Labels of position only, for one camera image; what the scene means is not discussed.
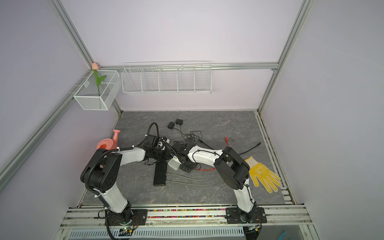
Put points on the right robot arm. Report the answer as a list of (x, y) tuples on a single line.
[(231, 167)]

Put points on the small white wire basket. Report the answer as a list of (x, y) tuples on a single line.
[(87, 94)]

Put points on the artificial tulip flower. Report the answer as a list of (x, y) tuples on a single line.
[(99, 79)]

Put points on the yellow work glove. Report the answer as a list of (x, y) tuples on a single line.
[(260, 174)]

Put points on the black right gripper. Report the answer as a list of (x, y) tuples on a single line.
[(184, 168)]

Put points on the pink watering can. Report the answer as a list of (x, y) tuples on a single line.
[(109, 144)]

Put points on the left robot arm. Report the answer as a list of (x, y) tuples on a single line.
[(101, 173)]

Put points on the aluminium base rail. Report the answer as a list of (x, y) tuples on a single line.
[(166, 222)]

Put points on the black network switch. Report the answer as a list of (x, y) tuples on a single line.
[(160, 174)]

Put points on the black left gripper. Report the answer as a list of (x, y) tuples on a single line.
[(167, 156)]

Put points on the long white wire basket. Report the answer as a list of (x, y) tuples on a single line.
[(167, 77)]

